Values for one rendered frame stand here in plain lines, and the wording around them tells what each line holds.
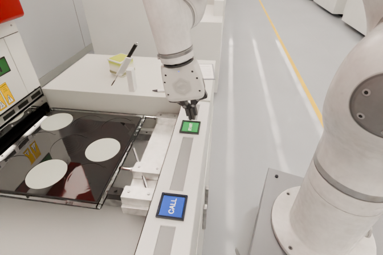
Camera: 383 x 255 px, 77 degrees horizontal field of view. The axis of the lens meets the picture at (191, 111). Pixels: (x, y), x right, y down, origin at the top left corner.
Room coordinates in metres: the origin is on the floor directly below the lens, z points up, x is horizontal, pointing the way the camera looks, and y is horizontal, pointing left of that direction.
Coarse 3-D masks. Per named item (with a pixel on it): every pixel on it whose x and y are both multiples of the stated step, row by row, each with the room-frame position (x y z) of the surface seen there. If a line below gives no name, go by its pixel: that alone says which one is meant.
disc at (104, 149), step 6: (108, 138) 0.57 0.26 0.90; (96, 144) 0.54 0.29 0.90; (102, 144) 0.54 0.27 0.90; (108, 144) 0.54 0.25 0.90; (114, 144) 0.54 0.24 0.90; (90, 150) 0.52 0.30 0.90; (96, 150) 0.52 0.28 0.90; (102, 150) 0.52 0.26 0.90; (108, 150) 0.52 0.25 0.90; (114, 150) 0.52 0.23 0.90; (90, 156) 0.49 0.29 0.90; (96, 156) 0.49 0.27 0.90; (102, 156) 0.49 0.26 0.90; (108, 156) 0.49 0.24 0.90
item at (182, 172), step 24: (192, 120) 0.58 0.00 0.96; (192, 144) 0.48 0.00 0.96; (168, 168) 0.39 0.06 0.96; (192, 168) 0.39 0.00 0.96; (168, 192) 0.32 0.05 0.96; (192, 192) 0.32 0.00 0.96; (192, 216) 0.27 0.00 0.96; (144, 240) 0.22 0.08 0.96; (168, 240) 0.22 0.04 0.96; (192, 240) 0.24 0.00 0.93
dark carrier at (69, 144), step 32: (32, 128) 0.62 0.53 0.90; (64, 128) 0.62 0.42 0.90; (96, 128) 0.62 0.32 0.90; (128, 128) 0.62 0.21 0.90; (0, 160) 0.48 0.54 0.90; (32, 160) 0.48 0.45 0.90; (64, 160) 0.48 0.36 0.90; (32, 192) 0.37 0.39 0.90; (64, 192) 0.37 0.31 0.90; (96, 192) 0.37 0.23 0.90
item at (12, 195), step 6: (0, 192) 0.37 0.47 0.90; (6, 192) 0.37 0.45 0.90; (12, 192) 0.37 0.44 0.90; (12, 198) 0.36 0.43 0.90; (18, 198) 0.35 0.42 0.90; (24, 198) 0.35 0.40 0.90; (30, 198) 0.35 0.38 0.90; (36, 198) 0.35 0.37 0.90; (42, 198) 0.35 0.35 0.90; (48, 198) 0.35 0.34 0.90; (54, 198) 0.35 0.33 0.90; (60, 204) 0.34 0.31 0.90; (66, 204) 0.34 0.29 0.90; (72, 204) 0.34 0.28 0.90; (78, 204) 0.34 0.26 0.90; (84, 204) 0.33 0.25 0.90; (90, 204) 0.33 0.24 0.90; (96, 204) 0.33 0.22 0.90
